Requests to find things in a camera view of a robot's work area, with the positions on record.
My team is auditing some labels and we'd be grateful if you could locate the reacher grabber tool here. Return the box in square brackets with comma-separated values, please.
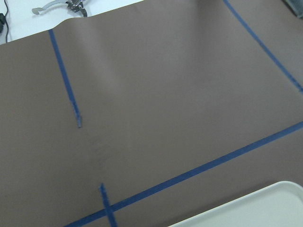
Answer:
[31, 0, 88, 17]

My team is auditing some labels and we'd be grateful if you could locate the white rectangular tray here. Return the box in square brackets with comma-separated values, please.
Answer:
[175, 181, 303, 227]

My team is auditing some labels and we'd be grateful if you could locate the dark grey folded cloth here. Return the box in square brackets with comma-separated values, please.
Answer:
[284, 0, 303, 18]

